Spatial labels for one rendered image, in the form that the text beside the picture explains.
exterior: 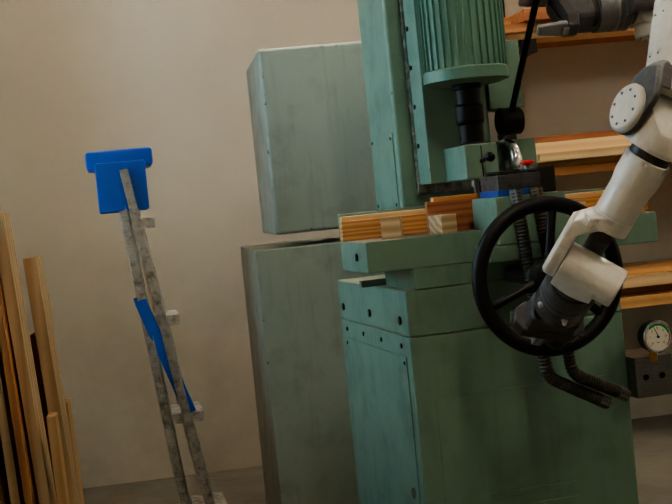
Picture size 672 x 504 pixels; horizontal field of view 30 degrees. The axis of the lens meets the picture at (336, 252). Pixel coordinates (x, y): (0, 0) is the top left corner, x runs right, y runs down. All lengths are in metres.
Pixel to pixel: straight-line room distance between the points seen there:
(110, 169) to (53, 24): 1.88
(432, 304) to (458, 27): 0.56
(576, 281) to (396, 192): 0.86
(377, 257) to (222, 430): 2.59
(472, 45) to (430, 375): 0.66
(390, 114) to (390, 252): 0.48
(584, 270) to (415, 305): 0.51
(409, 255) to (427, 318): 0.13
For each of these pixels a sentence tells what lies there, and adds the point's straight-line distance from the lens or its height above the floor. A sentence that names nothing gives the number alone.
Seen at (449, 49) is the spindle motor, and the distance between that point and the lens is 2.53.
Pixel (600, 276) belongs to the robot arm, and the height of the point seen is 0.83.
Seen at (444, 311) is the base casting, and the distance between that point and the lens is 2.41.
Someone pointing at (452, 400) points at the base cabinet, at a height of 0.58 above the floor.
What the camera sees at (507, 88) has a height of 1.19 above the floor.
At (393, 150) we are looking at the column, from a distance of 2.76.
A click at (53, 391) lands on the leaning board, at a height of 0.52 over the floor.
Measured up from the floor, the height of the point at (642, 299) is 0.53.
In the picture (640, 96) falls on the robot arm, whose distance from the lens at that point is 1.92.
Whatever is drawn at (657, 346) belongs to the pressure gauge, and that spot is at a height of 0.64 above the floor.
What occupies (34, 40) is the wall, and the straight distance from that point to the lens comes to 4.88.
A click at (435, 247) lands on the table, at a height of 0.88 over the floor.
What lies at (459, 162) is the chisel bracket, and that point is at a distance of 2.58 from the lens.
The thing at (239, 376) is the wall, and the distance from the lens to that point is 4.86.
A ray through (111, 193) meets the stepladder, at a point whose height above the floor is 1.06.
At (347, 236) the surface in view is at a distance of 2.51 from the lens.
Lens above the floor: 0.98
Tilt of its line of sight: 2 degrees down
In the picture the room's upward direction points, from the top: 6 degrees counter-clockwise
